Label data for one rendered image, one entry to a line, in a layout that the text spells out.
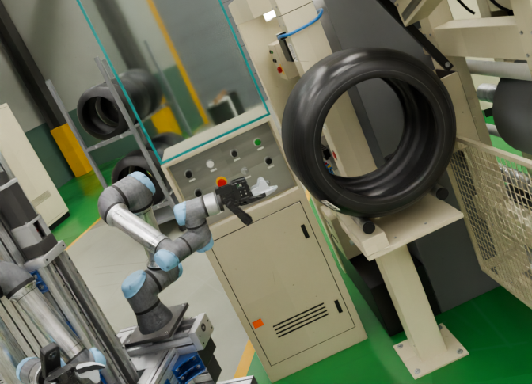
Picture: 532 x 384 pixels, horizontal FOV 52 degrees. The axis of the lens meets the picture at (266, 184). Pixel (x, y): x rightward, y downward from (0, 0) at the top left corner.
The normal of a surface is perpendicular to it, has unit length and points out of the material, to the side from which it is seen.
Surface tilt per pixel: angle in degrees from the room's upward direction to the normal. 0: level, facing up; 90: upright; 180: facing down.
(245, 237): 90
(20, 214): 90
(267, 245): 90
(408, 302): 90
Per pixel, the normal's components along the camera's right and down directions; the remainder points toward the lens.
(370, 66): 0.10, 0.07
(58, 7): -0.22, 0.39
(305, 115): -0.60, -0.04
